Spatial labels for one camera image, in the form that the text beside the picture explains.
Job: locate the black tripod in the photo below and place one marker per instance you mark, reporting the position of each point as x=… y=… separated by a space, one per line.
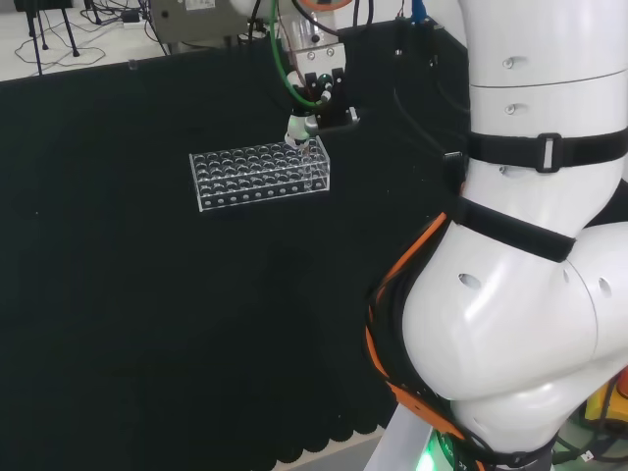
x=44 y=24

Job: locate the clear plastic test tube rack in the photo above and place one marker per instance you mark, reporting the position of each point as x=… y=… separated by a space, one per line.
x=235 y=169

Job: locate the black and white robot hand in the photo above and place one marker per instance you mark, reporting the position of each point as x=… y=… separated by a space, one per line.
x=319 y=54

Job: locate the yellow stop button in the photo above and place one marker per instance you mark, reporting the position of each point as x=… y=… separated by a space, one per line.
x=601 y=404

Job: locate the black bench cloth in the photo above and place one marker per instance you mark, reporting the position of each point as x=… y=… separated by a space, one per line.
x=147 y=294

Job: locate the clear glass test tube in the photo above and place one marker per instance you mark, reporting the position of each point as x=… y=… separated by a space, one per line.
x=307 y=167

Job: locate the grey metal base plate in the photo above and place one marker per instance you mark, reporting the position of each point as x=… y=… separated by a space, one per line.
x=402 y=441

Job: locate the grey equipment box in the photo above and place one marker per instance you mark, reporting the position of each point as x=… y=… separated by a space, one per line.
x=196 y=19

